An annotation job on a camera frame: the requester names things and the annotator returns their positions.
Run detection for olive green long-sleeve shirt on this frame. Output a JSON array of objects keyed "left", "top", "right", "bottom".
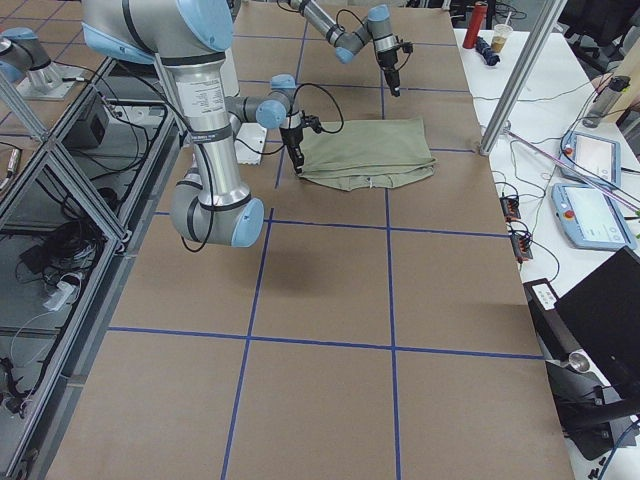
[{"left": 300, "top": 117, "right": 437, "bottom": 192}]

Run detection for reacher grabber stick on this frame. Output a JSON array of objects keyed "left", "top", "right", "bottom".
[{"left": 503, "top": 127, "right": 639, "bottom": 216}]

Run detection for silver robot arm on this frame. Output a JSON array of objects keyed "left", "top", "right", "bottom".
[
  {"left": 286, "top": 1, "right": 413, "bottom": 97},
  {"left": 82, "top": 1, "right": 304, "bottom": 247}
]

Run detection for orange terminal block far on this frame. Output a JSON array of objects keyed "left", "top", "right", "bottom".
[{"left": 500, "top": 196, "right": 521, "bottom": 222}]

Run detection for orange terminal block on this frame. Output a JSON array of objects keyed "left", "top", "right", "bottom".
[
  {"left": 509, "top": 229, "right": 533, "bottom": 264},
  {"left": 500, "top": 196, "right": 521, "bottom": 222}
]

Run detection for far teach pendant tablet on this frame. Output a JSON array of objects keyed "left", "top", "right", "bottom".
[{"left": 559, "top": 131, "right": 621, "bottom": 188}]

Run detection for teach pendant tablet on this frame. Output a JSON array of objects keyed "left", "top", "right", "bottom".
[
  {"left": 559, "top": 131, "right": 621, "bottom": 188},
  {"left": 551, "top": 183, "right": 638, "bottom": 251}
]

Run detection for red bottle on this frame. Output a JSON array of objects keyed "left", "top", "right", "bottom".
[{"left": 462, "top": 1, "right": 488, "bottom": 49}]

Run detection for iced coffee cup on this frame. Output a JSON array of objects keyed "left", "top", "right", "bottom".
[{"left": 491, "top": 13, "right": 513, "bottom": 53}]

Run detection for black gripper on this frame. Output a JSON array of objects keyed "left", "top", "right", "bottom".
[
  {"left": 375, "top": 35, "right": 413, "bottom": 97},
  {"left": 279, "top": 113, "right": 322, "bottom": 174}
]

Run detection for white power strip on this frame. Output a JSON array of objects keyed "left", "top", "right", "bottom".
[{"left": 43, "top": 280, "right": 79, "bottom": 312}]

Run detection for aluminium frame post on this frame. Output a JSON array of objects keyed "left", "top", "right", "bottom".
[{"left": 478, "top": 0, "right": 567, "bottom": 156}]

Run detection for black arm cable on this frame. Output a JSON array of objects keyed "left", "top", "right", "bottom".
[
  {"left": 334, "top": 8, "right": 371, "bottom": 36},
  {"left": 292, "top": 82, "right": 345, "bottom": 135}
]

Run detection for black box under frame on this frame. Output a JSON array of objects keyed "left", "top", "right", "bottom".
[{"left": 63, "top": 96, "right": 109, "bottom": 149}]

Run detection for orange terminal block near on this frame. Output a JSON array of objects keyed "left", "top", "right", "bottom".
[{"left": 509, "top": 229, "right": 533, "bottom": 264}]

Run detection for black monitor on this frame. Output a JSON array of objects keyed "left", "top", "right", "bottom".
[{"left": 555, "top": 246, "right": 639, "bottom": 398}]

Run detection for folded dark blue umbrella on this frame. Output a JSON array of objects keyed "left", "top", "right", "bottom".
[{"left": 475, "top": 36, "right": 500, "bottom": 67}]

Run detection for near teach pendant tablet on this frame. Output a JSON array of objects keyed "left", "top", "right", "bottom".
[{"left": 551, "top": 183, "right": 638, "bottom": 251}]

